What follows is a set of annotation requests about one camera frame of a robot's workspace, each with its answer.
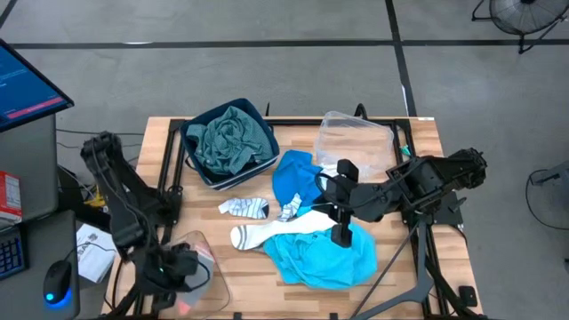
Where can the black keyboard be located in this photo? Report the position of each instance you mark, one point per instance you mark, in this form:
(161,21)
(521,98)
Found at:
(11,255)

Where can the white sock dark stripes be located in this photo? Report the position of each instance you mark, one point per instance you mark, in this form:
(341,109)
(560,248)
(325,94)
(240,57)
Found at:
(244,208)
(289,209)

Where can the navy fabric storage bin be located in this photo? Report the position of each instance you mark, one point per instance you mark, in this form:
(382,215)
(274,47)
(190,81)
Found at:
(195,122)

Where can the black computer mouse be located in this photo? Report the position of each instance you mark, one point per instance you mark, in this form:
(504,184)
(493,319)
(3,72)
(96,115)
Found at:
(57,280)

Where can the green patterned shirt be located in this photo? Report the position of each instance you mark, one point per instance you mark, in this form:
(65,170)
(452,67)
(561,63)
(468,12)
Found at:
(226,142)

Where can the bright blue t-shirt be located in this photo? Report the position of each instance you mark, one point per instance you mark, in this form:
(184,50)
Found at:
(320,262)

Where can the grey camera stand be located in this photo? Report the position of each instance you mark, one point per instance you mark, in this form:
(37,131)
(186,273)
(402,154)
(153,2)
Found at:
(422,266)

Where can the long white sock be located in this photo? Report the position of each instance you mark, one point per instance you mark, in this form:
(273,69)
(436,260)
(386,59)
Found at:
(284,229)

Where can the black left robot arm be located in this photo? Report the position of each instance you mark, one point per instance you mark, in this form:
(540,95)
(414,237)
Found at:
(124,200)

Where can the red and white box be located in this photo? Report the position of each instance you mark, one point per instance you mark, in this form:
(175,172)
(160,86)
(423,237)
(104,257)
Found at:
(9,197)

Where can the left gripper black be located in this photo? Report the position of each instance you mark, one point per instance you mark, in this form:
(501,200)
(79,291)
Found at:
(171,269)

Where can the small black clamp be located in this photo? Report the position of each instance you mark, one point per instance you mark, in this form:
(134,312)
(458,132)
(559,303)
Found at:
(467,295)

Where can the grey equipment base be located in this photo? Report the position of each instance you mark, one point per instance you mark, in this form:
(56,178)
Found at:
(553,175)

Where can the grey computer tower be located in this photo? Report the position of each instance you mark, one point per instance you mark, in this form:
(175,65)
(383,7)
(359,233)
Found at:
(26,164)

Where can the black floor fan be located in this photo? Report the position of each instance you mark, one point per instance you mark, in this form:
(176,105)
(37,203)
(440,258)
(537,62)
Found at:
(524,15)

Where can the black metal table frame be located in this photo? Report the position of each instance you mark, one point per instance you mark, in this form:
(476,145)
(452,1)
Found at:
(293,122)

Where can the clear rounded plastic tub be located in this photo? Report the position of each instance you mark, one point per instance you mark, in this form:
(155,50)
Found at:
(220,289)

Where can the grey desk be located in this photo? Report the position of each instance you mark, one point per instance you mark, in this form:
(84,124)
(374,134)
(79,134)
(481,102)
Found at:
(40,240)

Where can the grey sock orange patches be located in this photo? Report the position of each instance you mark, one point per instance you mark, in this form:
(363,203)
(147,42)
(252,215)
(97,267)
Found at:
(205,258)

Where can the clear rectangular plastic tub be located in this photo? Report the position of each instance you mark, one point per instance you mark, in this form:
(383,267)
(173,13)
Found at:
(355,138)

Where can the computer monitor blue screen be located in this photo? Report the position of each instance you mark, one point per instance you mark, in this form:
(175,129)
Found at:
(26,89)

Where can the royal blue cloth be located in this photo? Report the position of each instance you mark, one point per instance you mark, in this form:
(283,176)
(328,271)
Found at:
(293,173)

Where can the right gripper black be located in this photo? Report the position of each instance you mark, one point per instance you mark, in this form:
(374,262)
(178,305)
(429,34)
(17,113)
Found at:
(338,200)

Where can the small teal tag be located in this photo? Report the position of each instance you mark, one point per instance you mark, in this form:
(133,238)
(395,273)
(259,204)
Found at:
(405,150)

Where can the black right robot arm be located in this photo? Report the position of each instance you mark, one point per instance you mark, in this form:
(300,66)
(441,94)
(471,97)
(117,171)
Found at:
(422,182)

